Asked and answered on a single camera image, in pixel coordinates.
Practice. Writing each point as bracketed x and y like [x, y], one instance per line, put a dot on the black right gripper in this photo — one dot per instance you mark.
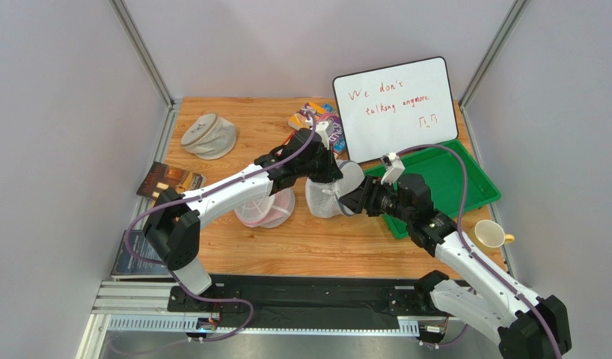
[364, 197]

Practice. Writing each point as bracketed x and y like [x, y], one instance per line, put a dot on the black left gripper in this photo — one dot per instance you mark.
[331, 173]

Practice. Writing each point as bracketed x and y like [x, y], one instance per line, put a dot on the white mesh laundry bag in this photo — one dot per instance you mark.
[323, 198]

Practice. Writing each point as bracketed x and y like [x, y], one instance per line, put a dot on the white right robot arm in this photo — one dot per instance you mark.
[520, 322]

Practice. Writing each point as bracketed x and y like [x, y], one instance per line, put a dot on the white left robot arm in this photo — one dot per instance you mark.
[174, 224]

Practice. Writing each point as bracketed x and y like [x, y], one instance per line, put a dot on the pink-rimmed mesh laundry bag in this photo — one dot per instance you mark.
[269, 212]

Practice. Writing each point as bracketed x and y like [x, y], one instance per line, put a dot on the beige mesh laundry bag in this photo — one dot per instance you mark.
[210, 137]

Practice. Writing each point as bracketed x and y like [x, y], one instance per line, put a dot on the Roald Dahl colourful book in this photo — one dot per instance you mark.
[319, 112]

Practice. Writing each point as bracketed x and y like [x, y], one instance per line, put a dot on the whiteboard with red writing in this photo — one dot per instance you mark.
[393, 108]

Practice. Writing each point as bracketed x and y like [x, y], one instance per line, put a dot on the green plastic tray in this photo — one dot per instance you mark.
[443, 175]

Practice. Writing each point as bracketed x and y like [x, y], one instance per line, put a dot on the yellow cup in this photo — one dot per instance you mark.
[488, 235]

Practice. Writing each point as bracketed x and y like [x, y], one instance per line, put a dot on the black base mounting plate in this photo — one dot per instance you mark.
[281, 302]

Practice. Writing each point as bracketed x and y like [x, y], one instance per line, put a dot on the Kate DiCamillo dark book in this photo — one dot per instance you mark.
[161, 177]

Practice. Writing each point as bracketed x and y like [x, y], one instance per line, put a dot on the dark blue hardcover book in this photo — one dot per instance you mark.
[127, 267]

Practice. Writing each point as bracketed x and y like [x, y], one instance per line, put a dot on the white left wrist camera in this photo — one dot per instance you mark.
[321, 128]

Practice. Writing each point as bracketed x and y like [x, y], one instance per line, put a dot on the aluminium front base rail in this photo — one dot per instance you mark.
[130, 319]

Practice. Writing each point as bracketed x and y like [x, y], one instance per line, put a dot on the aluminium frame rail right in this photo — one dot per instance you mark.
[493, 106]

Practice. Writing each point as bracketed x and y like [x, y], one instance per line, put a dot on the aluminium frame rail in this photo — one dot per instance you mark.
[493, 106]
[151, 107]

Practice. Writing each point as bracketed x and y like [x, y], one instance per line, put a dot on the aluminium frame rail left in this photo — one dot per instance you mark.
[151, 107]

